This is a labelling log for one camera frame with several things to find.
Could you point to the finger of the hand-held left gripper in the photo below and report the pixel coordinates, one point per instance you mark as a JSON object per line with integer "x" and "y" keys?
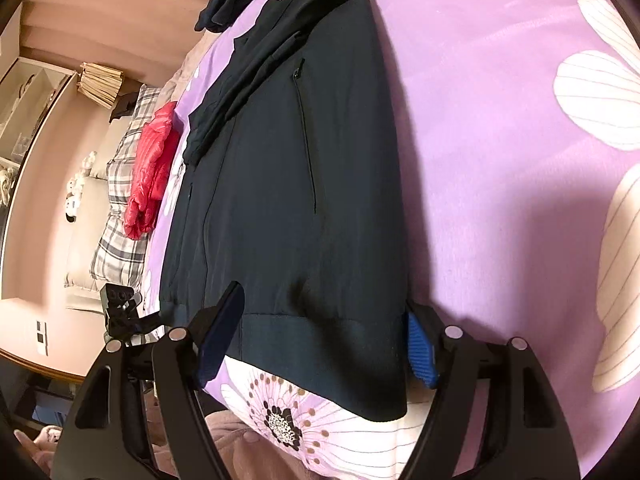
{"x": 152, "y": 322}

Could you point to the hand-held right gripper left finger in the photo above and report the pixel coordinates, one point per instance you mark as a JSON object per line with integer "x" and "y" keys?
{"x": 220, "y": 340}

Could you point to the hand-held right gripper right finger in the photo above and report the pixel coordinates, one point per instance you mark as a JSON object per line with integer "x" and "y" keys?
{"x": 422, "y": 350}

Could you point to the navy zip jacket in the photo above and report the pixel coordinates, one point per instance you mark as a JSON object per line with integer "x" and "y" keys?
{"x": 300, "y": 185}

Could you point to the large beige pillow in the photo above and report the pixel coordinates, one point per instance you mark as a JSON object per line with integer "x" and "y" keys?
{"x": 82, "y": 275}

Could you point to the grey plaid pillow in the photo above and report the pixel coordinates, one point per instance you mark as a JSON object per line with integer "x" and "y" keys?
{"x": 117, "y": 240}

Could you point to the white plush dog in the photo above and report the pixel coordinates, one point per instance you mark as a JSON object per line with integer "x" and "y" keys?
{"x": 73, "y": 207}

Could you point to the red down jacket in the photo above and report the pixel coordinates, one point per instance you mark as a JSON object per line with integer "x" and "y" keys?
{"x": 150, "y": 175}

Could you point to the small beige pillow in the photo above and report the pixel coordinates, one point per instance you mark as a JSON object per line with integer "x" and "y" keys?
{"x": 97, "y": 170}

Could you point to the cream plush toy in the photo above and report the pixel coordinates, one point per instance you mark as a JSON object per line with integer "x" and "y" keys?
{"x": 86, "y": 170}

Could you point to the purple floral blanket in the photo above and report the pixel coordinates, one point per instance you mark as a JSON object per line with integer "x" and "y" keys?
{"x": 475, "y": 160}

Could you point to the beige quilt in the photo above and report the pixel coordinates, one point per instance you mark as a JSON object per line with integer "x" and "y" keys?
{"x": 185, "y": 67}

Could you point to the white wall switch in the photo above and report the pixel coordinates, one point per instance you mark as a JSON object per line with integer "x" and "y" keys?
{"x": 41, "y": 337}

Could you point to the white wall shelf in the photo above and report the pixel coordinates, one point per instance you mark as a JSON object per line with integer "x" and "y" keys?
{"x": 30, "y": 110}

